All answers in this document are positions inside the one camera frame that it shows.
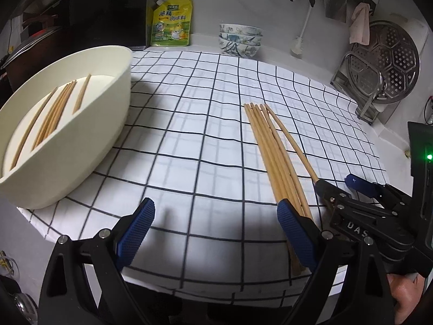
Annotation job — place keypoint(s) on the white round basin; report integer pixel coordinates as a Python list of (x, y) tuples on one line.
[(84, 149)]

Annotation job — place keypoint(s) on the white black grid tablecloth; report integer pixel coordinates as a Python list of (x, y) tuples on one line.
[(203, 149)]

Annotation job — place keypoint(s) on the person's right hand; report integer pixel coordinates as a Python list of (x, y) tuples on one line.
[(406, 294)]

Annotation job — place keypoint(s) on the metal cleaver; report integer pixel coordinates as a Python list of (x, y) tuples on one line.
[(335, 3)]

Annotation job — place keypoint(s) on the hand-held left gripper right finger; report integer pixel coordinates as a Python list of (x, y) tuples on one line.
[(297, 237)]

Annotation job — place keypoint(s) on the yellow seasoning pouch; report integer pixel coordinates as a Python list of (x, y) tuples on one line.
[(171, 23)]

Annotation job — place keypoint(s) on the metal dish rack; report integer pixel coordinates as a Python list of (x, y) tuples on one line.
[(370, 108)]

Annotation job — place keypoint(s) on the pink hanging cloth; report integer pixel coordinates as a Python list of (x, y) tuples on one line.
[(359, 27)]

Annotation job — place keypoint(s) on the white dish brush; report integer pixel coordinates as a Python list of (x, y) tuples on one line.
[(297, 45)]

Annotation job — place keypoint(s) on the person's dark trousers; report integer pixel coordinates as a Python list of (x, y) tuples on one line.
[(209, 311)]

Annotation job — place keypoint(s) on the brown pot with glass lid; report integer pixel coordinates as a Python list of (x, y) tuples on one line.
[(30, 50)]

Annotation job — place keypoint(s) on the blue patterned ceramic bowl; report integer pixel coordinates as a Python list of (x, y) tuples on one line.
[(240, 29), (240, 50), (241, 40)]

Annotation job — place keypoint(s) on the bundle of wooden chopsticks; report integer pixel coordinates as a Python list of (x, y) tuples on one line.
[(260, 149)]

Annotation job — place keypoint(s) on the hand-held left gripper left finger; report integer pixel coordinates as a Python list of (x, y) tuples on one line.
[(133, 237)]

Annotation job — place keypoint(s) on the black range hood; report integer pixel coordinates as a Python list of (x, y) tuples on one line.
[(84, 10)]

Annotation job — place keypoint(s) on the group of wooden chopsticks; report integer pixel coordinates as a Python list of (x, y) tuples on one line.
[(54, 115)]

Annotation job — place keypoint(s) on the perforated metal steamer plate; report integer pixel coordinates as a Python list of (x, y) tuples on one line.
[(395, 61)]

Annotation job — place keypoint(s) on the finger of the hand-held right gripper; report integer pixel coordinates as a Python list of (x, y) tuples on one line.
[(362, 183), (333, 196)]

